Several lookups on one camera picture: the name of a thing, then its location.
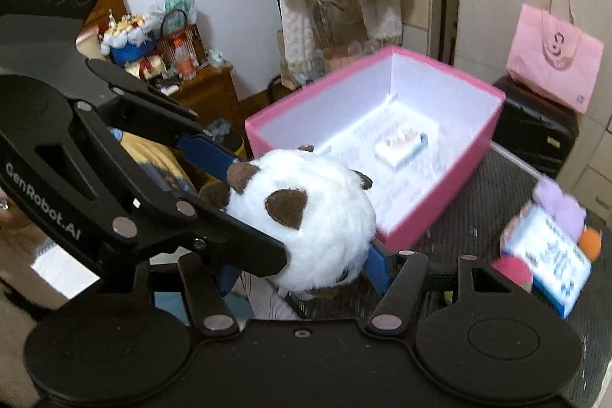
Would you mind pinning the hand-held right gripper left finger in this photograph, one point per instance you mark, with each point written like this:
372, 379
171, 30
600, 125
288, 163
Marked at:
227, 283

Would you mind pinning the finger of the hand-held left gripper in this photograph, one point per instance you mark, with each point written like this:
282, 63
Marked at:
210, 157
248, 245

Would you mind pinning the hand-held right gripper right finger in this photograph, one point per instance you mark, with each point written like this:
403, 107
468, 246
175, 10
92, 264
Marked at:
377, 269

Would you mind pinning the pink cardboard box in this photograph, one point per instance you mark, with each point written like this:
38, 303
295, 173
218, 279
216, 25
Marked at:
420, 221

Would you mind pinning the white panda plush toy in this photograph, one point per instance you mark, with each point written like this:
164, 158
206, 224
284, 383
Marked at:
330, 221

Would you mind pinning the red strawberry plush toy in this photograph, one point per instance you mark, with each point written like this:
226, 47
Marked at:
514, 272

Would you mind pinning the pinkish purple furry plush toy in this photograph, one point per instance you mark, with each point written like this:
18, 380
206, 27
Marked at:
559, 205

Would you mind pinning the orange plush toy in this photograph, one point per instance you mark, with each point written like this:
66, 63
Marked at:
590, 243

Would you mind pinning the yellow cloth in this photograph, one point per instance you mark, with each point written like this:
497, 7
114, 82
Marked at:
153, 154

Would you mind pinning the wooden bedside cabinet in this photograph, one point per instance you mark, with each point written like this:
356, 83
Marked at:
210, 97

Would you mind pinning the orange drink bottle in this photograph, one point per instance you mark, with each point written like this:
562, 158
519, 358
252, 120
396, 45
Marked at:
184, 61

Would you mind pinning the small white printed packet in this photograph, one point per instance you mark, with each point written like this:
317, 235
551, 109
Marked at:
399, 147

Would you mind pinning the blue white flower bouquet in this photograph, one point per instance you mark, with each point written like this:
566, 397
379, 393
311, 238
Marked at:
129, 49

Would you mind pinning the white plastic bag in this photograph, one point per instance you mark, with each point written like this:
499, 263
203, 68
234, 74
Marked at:
174, 4

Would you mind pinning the white blue printed box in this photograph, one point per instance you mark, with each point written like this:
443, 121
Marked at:
554, 264

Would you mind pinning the black suitcase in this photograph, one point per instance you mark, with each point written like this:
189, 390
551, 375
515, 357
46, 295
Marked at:
530, 126

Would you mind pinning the pink tote bag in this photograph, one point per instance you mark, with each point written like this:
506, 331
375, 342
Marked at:
554, 54

